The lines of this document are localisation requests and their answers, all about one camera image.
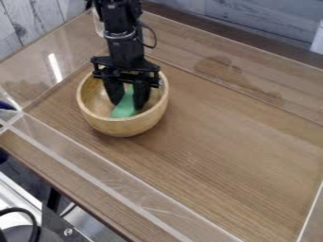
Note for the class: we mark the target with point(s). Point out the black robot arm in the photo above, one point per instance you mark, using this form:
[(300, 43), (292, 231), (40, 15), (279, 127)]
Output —
[(120, 15)]

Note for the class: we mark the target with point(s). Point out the green rectangular block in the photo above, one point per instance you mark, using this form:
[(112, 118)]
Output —
[(124, 109)]

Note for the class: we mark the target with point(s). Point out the black table leg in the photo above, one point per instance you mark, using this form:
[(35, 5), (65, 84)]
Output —
[(53, 200)]

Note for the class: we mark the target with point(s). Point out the brown wooden bowl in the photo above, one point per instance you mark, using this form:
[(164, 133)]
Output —
[(96, 109)]

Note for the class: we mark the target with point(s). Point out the clear acrylic tray wall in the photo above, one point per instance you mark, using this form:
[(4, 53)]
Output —
[(120, 200)]

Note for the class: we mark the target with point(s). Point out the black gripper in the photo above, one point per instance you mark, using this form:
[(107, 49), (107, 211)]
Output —
[(125, 66)]

